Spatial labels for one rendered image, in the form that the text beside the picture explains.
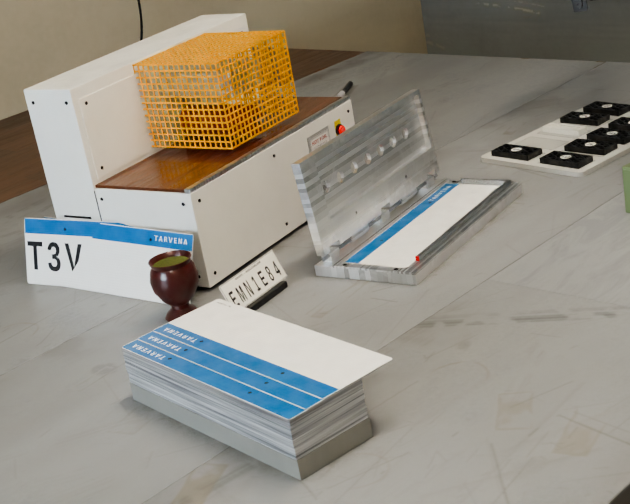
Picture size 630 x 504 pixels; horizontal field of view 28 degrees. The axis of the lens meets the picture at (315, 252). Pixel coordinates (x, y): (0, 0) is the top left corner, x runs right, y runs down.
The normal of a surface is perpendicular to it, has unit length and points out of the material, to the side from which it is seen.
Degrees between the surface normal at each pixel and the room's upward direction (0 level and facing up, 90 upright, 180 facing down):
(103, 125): 90
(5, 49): 90
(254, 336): 0
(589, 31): 90
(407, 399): 0
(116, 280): 69
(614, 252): 0
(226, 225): 90
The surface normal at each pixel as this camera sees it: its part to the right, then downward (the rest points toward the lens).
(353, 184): 0.80, -0.04
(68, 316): -0.17, -0.92
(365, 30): 0.71, 0.15
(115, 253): -0.61, 0.04
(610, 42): -0.68, 0.37
